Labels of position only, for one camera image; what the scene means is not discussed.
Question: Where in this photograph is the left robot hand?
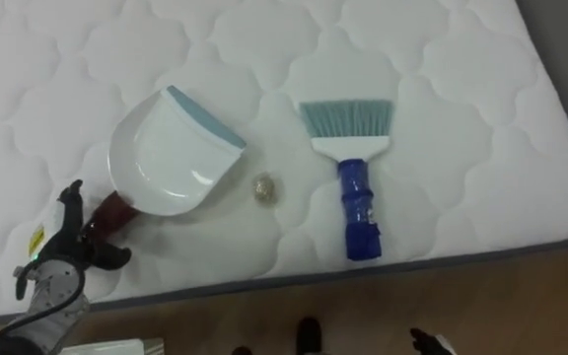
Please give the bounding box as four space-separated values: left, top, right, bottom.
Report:
26 178 133 272

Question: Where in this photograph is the white flat box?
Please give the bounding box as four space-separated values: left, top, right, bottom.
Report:
59 337 166 355

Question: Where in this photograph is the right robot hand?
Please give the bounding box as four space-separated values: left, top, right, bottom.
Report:
408 326 459 355

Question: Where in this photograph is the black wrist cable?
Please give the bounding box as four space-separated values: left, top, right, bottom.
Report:
0 259 88 352

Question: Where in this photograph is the teal brush with blue handle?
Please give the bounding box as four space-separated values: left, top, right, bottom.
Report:
298 99 395 262

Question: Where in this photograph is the white quilted bed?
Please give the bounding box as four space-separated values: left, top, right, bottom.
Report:
0 0 568 330

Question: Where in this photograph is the white dustpan with brown handle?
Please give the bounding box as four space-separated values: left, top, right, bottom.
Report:
83 84 248 244

